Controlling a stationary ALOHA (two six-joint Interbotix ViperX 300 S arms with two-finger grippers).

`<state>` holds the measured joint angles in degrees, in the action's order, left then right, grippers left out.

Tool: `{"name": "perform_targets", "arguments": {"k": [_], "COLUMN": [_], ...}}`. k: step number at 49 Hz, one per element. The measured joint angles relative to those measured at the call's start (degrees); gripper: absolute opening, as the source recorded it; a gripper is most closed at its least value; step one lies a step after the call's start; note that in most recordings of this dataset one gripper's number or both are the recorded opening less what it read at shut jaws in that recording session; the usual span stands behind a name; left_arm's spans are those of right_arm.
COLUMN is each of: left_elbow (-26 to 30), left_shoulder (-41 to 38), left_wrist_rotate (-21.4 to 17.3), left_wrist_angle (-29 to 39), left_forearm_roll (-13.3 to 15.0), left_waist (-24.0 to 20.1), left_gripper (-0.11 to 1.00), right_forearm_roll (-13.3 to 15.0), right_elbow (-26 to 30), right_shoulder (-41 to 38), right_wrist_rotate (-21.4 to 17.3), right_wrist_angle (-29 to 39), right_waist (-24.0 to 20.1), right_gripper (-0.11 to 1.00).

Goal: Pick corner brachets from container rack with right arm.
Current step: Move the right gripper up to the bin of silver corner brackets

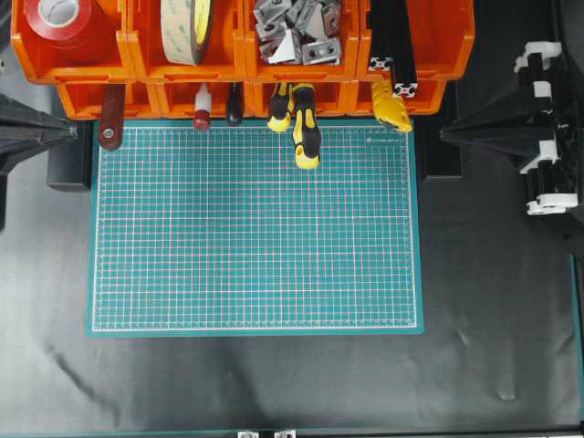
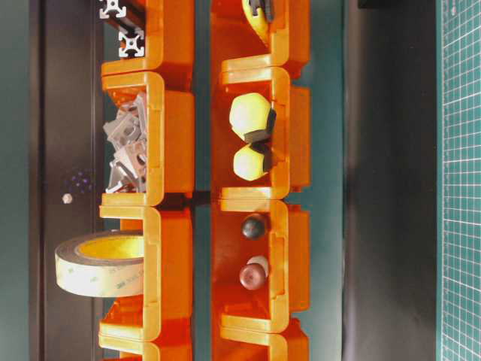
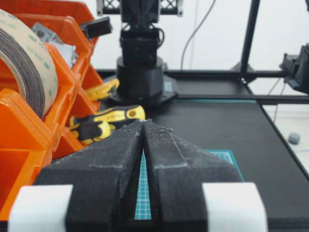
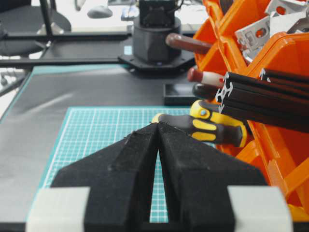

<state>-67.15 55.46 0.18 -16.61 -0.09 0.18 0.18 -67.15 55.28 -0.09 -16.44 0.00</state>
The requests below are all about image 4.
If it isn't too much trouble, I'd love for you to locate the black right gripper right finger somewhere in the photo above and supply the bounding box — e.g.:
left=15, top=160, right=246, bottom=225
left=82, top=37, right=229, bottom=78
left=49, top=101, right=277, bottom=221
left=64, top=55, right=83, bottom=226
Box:
left=158, top=122, right=267, bottom=232

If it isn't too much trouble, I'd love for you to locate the yellow black short screwdriver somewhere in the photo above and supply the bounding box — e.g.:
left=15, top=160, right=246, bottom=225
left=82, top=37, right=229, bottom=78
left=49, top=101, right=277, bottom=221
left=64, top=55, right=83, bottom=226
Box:
left=189, top=100, right=233, bottom=124

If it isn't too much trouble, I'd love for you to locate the dark brown tool handle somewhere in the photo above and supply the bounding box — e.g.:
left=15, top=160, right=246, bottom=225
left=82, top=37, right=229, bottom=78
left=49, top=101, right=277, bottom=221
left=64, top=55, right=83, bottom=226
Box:
left=192, top=83, right=220, bottom=102

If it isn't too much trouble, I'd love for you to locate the black table cover sheet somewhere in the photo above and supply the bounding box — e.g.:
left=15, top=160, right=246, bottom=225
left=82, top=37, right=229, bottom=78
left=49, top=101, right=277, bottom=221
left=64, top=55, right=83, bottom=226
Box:
left=0, top=65, right=186, bottom=222

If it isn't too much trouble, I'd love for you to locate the red white tool handle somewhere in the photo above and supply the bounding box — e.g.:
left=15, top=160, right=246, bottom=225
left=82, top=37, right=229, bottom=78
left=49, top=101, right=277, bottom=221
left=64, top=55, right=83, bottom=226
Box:
left=187, top=68, right=224, bottom=88

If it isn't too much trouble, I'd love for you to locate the silver corner bracket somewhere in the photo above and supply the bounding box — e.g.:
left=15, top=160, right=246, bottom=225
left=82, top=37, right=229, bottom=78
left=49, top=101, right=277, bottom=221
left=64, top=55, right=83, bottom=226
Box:
left=235, top=16, right=270, bottom=64
left=265, top=0, right=309, bottom=37

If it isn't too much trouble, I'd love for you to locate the orange container rack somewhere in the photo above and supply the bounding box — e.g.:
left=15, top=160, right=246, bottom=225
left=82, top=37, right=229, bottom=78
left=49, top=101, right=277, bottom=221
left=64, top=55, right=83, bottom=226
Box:
left=193, top=0, right=309, bottom=216

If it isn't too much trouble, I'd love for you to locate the black aluminium extrusion profile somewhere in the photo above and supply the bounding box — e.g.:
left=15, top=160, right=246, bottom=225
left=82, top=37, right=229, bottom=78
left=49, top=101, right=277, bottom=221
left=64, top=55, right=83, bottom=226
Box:
left=216, top=68, right=309, bottom=132

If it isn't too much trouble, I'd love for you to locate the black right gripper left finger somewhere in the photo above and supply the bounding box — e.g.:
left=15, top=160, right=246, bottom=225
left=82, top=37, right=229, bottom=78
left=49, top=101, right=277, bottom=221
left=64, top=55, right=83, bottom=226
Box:
left=51, top=123, right=158, bottom=232

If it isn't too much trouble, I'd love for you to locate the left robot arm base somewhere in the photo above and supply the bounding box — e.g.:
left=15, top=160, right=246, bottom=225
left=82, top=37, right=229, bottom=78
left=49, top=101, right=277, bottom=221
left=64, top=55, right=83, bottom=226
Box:
left=118, top=0, right=194, bottom=72

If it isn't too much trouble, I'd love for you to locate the brown wooden tool handle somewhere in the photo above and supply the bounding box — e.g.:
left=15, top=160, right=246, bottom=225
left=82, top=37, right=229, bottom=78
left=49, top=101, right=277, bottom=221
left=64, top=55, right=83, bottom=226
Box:
left=166, top=33, right=212, bottom=55

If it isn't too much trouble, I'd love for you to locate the black rack foot tray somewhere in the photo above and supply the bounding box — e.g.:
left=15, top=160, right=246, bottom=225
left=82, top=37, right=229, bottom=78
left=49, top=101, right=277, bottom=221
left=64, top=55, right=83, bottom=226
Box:
left=163, top=84, right=198, bottom=106

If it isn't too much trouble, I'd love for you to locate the yellow black screwdriver handle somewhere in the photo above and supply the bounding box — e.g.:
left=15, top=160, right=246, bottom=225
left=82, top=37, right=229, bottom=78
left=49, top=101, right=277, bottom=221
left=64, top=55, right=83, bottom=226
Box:
left=151, top=114, right=248, bottom=147

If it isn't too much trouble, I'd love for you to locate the black office chair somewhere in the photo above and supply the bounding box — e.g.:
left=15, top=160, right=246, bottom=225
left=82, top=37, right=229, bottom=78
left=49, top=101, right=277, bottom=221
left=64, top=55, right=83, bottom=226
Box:
left=0, top=0, right=71, bottom=57

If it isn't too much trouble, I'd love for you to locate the silver corner bracket upper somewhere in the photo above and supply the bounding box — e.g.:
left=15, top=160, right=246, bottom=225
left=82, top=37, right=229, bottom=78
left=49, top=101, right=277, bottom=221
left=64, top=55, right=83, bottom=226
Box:
left=265, top=0, right=309, bottom=37

